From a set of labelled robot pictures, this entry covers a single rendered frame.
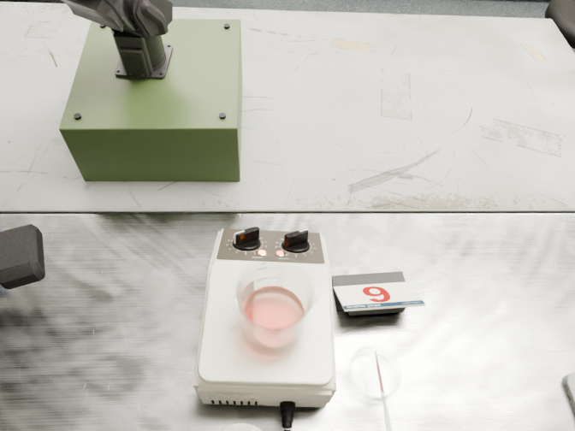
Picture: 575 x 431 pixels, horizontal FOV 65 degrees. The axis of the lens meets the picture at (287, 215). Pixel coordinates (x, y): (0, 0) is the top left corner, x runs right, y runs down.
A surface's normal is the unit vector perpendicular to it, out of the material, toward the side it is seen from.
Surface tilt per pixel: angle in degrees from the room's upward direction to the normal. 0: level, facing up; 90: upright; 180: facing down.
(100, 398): 0
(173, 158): 90
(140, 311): 0
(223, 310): 0
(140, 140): 90
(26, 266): 44
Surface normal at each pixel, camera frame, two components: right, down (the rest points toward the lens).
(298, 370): 0.06, -0.57
